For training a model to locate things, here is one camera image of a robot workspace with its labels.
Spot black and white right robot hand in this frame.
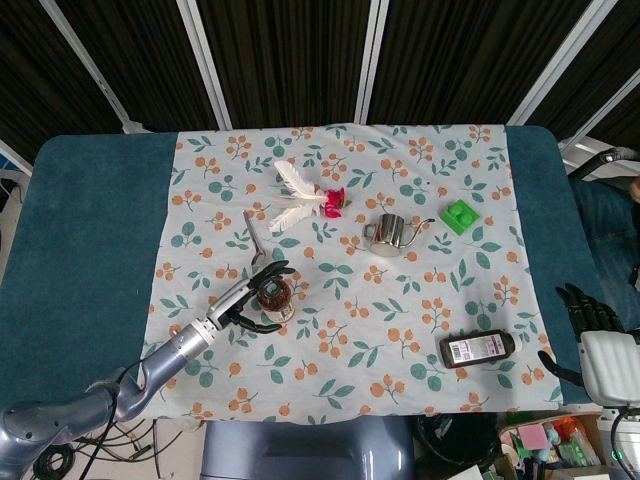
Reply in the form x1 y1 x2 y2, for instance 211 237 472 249
537 282 640 402

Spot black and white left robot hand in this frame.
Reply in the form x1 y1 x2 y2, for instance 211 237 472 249
204 259 297 335

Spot transparent tea bottle with label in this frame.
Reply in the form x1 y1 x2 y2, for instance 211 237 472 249
256 278 297 325

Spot brown medicine bottle, white cap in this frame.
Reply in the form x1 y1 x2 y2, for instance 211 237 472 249
438 329 524 371

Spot metal tweezers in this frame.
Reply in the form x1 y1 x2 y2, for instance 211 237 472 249
242 209 268 266

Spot cardboard box of assorted items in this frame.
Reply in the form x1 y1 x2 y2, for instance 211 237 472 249
498 412 617 480

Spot floral leaf and berry tablecloth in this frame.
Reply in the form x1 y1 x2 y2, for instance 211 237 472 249
137 122 565 419

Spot white feather shuttlecock, red base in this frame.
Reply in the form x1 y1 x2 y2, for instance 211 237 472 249
268 159 349 234

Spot teal plush table cover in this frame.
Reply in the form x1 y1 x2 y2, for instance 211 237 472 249
0 124 609 417

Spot blue-grey robot torso base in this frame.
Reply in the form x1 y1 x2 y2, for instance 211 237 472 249
201 418 417 480

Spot black waste bin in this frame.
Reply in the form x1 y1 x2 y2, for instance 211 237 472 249
411 412 507 477

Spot stainless steel long-spout pot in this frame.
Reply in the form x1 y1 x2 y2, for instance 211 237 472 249
361 212 436 259

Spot black curved metal bar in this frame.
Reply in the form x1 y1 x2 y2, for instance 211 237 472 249
568 146 640 182

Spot green toy building brick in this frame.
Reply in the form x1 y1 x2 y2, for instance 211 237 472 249
440 197 483 235

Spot black arm cable with plug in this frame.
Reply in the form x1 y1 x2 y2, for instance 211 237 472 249
83 363 147 397

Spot black floor cable bundle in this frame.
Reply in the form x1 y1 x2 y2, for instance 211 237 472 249
29 418 202 480

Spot white partition frame post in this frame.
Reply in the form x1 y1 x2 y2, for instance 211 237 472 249
38 0 147 134
504 0 607 127
351 0 390 124
175 0 234 129

